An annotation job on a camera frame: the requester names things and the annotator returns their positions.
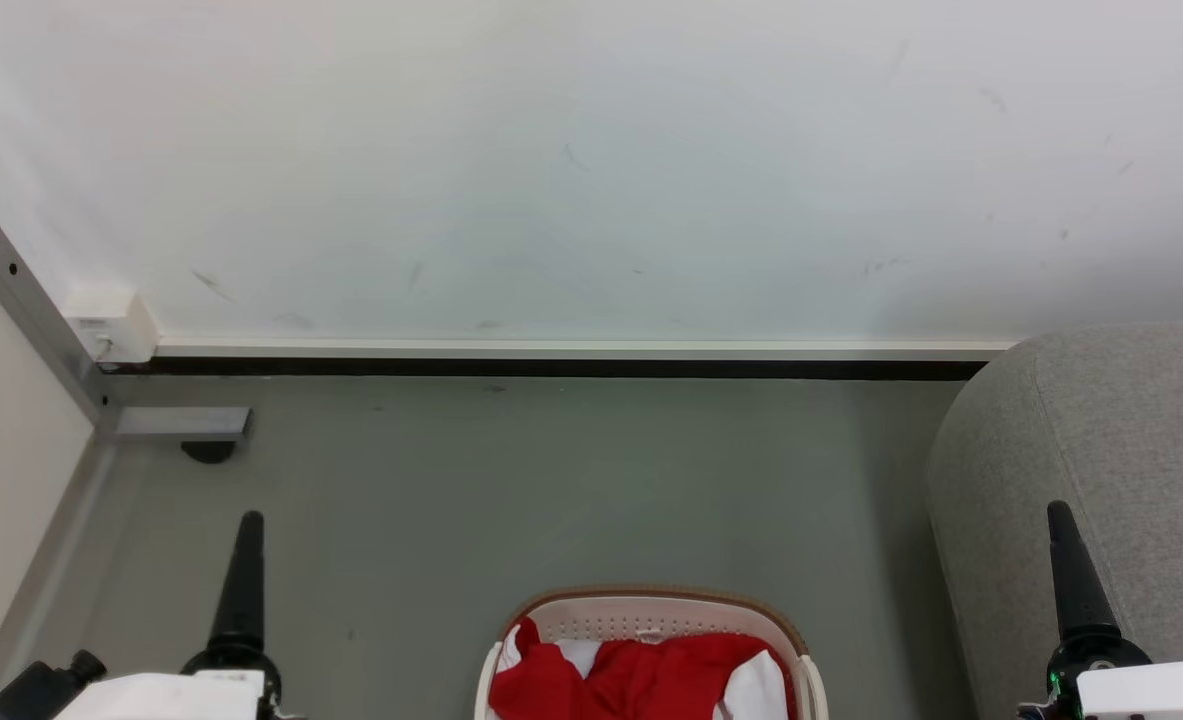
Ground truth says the white wall socket box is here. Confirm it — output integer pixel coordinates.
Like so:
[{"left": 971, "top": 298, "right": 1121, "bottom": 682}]
[{"left": 63, "top": 288, "right": 160, "bottom": 365}]

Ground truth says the grey metal frame post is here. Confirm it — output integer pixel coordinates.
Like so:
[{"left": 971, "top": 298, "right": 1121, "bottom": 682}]
[{"left": 0, "top": 224, "right": 252, "bottom": 444}]

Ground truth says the white laundry basket brown rim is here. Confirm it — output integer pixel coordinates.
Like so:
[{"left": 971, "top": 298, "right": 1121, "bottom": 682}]
[{"left": 473, "top": 586, "right": 830, "bottom": 720}]

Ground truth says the grey upholstered seat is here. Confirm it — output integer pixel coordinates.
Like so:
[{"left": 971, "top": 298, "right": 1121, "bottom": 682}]
[{"left": 926, "top": 322, "right": 1183, "bottom": 720}]

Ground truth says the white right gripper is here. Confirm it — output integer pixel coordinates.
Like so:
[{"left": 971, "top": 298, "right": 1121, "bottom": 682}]
[{"left": 1019, "top": 500, "right": 1183, "bottom": 720}]

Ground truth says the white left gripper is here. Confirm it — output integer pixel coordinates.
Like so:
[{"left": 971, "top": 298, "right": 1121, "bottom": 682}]
[{"left": 55, "top": 511, "right": 284, "bottom": 720}]

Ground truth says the white and black baseboard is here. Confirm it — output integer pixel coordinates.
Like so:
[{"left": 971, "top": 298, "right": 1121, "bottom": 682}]
[{"left": 101, "top": 336, "right": 1018, "bottom": 382}]

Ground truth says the red and white garment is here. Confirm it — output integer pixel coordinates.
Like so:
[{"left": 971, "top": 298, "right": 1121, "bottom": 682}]
[{"left": 489, "top": 617, "right": 792, "bottom": 720}]

